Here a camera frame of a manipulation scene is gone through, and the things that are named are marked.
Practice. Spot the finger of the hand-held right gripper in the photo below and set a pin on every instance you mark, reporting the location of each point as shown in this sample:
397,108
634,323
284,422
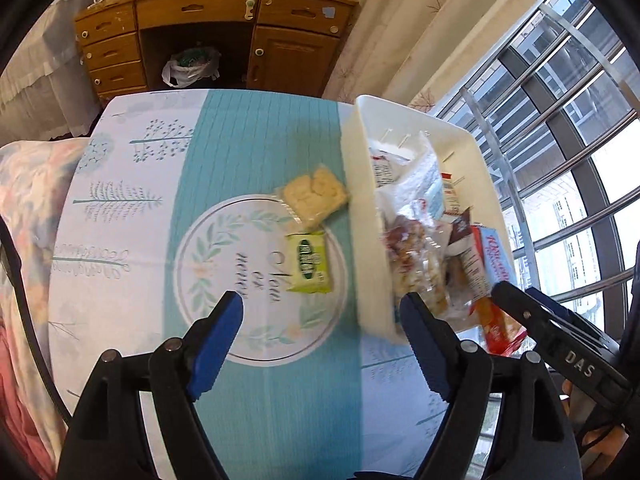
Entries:
575,317
530,310

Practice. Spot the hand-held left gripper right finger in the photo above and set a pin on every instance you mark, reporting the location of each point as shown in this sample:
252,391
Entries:
425,345

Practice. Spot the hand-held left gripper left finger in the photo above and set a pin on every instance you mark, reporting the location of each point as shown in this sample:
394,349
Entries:
220,342

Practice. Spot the white and orange snack packet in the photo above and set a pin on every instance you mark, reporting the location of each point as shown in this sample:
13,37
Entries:
500,327

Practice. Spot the dark red foil snack packet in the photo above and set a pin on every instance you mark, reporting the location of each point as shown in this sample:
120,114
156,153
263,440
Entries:
461,227

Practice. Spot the green snack packet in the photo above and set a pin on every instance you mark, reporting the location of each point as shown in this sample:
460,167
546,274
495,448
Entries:
310,262

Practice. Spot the white plastic bin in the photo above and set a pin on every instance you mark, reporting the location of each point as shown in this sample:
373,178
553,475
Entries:
360,240

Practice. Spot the clear cracker packet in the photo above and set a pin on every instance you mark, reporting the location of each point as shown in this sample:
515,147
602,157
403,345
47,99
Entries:
315,192

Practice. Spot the clear bag of brown snacks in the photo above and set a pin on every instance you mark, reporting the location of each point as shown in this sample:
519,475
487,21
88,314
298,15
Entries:
415,255

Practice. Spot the person's right hand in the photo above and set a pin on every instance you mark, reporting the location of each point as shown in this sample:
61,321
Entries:
607,455

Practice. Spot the red and blue snack box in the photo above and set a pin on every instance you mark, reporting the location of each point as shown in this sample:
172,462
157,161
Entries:
495,260

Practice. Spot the teal tree-print tablecloth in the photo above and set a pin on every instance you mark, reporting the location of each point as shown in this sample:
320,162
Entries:
150,260

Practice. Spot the white pale-blue snack packet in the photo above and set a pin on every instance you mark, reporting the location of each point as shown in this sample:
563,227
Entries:
420,180

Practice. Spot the white blue snack packet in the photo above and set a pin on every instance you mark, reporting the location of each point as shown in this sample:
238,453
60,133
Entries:
382,166

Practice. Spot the steel window guard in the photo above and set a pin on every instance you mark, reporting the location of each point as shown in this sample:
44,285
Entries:
550,110

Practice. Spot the pink floral blanket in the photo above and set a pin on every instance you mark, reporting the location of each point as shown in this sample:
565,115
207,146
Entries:
30,200

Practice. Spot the plastic bag with greens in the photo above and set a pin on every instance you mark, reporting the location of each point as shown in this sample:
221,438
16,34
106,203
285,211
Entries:
192,65

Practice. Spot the pale printed curtain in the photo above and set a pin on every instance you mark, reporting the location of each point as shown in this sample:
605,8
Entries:
400,35

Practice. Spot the wooden desk with drawers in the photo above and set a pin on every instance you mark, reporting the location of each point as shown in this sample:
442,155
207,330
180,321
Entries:
200,10

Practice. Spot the white lace bed cover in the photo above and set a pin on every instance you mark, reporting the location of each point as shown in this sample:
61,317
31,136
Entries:
40,60

